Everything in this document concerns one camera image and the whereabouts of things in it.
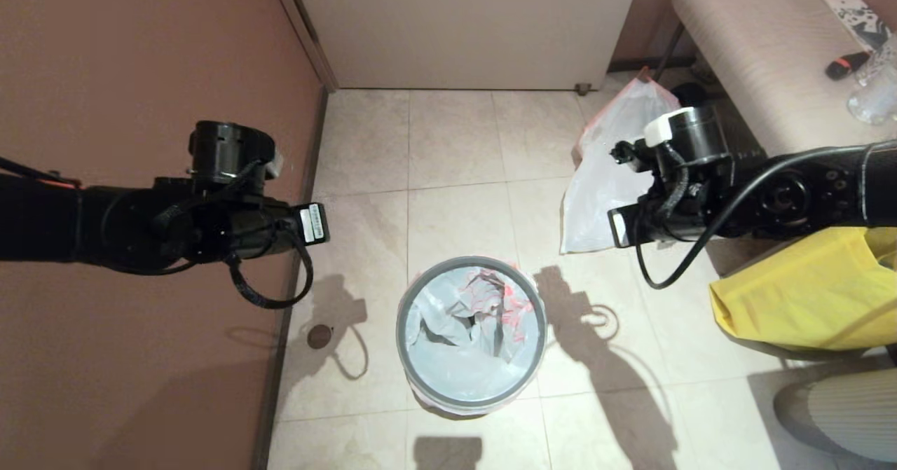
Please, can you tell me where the small silver wrist camera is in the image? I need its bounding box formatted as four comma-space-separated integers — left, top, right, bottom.
607, 207, 631, 249
293, 202, 330, 247

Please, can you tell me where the black and orange remote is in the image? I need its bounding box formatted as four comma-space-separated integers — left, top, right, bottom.
826, 50, 872, 81

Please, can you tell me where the yellow bag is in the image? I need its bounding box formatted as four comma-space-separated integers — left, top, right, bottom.
709, 225, 897, 353

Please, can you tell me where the thin black wrist camera cable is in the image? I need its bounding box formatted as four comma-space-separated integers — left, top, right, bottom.
633, 144, 870, 291

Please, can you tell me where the white door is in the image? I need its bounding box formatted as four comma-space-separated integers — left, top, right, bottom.
286, 0, 645, 92

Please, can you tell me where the black slipper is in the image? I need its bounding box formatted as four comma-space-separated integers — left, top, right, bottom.
671, 82, 708, 109

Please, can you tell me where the black and white brochure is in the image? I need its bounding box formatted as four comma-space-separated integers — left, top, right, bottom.
823, 0, 896, 53

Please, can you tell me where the grey ribbed rounded object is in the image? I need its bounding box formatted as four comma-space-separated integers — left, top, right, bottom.
773, 368, 897, 465

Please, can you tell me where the beige bench with metal legs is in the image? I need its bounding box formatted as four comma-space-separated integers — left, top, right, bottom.
662, 0, 897, 157

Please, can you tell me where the black braided cable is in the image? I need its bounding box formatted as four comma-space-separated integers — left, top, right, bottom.
224, 228, 315, 310

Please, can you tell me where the used translucent orange-drawstring trash bag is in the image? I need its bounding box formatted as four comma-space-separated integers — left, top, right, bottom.
561, 71, 684, 255

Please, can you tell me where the translucent white trash bag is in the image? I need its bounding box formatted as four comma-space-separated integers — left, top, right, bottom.
398, 263, 547, 416

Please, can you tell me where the beige door frame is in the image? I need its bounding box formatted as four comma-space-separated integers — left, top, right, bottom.
265, 0, 341, 94

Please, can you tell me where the grey bin rim ring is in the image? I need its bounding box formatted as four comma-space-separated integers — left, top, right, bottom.
396, 256, 547, 408

